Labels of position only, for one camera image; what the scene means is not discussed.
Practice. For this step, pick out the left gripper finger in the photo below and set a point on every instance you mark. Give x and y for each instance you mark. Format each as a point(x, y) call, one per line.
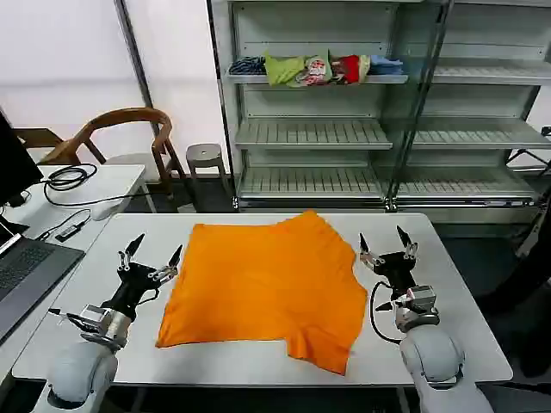
point(168, 269)
point(125, 258)

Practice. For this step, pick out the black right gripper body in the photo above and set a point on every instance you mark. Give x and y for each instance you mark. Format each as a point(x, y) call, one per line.
point(398, 271)

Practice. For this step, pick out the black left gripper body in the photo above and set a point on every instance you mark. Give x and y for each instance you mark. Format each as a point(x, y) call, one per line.
point(133, 286)

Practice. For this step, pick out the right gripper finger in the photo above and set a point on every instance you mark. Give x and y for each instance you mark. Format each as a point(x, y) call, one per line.
point(410, 251)
point(370, 258)

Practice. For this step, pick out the orange cloth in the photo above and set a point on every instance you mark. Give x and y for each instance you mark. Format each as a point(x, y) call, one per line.
point(258, 279)

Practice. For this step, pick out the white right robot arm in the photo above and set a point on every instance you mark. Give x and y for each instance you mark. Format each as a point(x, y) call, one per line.
point(430, 357)

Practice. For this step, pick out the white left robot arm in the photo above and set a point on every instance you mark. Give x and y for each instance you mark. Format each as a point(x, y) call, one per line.
point(82, 370)

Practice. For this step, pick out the white side desk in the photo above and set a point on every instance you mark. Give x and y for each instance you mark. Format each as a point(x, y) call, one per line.
point(120, 176)

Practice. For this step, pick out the dark grey laptop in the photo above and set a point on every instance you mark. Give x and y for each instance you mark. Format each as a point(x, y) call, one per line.
point(26, 266)

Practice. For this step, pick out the grey round stool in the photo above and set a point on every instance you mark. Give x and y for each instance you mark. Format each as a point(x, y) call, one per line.
point(202, 152)

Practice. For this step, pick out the person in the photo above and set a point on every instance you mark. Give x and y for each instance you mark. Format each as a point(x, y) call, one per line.
point(534, 284)

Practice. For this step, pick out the empty grey shelf rack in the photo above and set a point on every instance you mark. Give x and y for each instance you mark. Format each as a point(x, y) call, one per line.
point(473, 133)

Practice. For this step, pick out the grey shelf rack with clothes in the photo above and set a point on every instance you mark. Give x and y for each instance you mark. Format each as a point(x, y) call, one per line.
point(310, 133)

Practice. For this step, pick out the brown wooden chair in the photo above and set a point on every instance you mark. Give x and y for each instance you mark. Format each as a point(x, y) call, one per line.
point(129, 114)

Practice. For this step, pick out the black monitor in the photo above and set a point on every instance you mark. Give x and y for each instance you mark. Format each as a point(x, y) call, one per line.
point(13, 163)

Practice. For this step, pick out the black tripod stand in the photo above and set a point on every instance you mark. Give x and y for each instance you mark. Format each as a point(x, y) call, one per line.
point(546, 130)

